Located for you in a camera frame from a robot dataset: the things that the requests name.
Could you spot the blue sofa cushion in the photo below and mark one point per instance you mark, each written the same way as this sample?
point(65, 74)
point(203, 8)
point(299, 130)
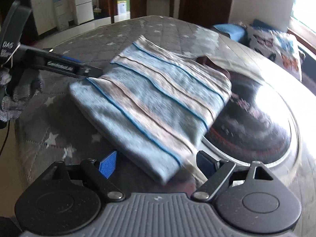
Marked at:
point(232, 32)

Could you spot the blue beige striped garment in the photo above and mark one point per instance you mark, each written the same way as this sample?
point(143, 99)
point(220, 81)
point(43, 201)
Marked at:
point(153, 103)

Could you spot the person's left hand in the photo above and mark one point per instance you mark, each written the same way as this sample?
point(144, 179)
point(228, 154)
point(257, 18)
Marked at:
point(12, 108)

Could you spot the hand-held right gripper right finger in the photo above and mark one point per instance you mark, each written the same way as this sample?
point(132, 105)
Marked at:
point(206, 164)

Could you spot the round built-in cooktop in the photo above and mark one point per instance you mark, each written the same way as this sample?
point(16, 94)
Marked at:
point(251, 118)

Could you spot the white water dispenser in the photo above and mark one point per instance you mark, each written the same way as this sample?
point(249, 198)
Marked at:
point(61, 12)

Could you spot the butterfly print pillow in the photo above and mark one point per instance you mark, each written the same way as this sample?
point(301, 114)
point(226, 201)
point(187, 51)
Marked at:
point(276, 47)

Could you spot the blue sofa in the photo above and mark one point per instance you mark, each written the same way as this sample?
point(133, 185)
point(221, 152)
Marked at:
point(308, 64)

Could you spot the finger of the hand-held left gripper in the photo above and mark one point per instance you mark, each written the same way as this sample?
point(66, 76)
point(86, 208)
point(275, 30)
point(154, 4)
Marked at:
point(70, 59)
point(61, 66)

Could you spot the grey quilted star table cover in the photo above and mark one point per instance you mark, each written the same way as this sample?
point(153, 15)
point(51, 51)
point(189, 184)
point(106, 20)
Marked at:
point(153, 27)

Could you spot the window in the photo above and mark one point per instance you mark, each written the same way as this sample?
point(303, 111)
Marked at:
point(306, 5)

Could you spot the white refrigerator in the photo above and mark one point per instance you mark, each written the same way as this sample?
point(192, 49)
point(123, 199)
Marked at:
point(84, 5)

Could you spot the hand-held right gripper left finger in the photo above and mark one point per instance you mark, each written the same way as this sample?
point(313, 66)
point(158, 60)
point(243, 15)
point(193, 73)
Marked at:
point(108, 165)

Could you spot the dark wooden glass door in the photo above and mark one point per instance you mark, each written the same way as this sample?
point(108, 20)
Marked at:
point(190, 7)

